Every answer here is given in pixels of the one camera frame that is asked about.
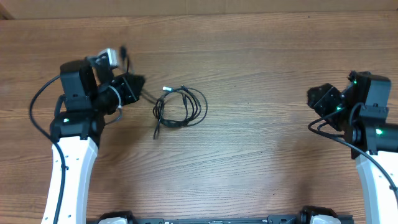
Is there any black USB cable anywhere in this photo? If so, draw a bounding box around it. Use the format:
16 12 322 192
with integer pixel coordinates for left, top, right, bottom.
152 85 208 140

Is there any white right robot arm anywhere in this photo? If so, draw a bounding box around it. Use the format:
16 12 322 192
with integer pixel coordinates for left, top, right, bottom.
307 70 397 223

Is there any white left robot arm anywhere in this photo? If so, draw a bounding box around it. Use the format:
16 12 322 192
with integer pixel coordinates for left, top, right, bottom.
42 58 145 223

